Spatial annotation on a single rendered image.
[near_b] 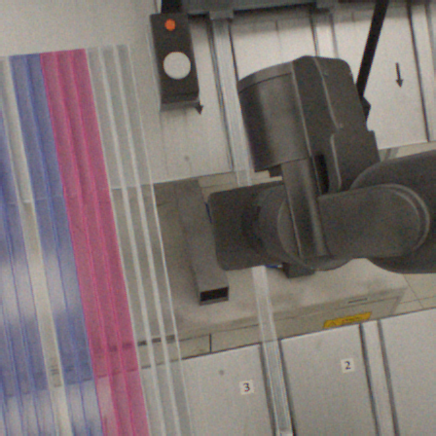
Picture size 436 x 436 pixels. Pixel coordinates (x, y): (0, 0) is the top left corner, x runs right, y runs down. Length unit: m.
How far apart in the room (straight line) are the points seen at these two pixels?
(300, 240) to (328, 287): 0.56
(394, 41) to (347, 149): 0.31
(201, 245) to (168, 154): 0.36
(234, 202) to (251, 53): 0.19
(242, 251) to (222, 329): 0.43
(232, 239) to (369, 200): 0.17
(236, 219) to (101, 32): 0.24
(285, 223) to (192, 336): 0.53
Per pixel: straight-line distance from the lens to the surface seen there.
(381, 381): 0.56
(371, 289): 0.86
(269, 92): 0.29
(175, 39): 0.46
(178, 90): 0.45
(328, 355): 0.53
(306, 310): 0.83
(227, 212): 0.38
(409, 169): 0.24
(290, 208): 0.28
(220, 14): 0.51
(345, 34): 0.56
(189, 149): 0.48
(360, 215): 0.24
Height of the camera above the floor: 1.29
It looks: 48 degrees down
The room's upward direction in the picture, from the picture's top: straight up
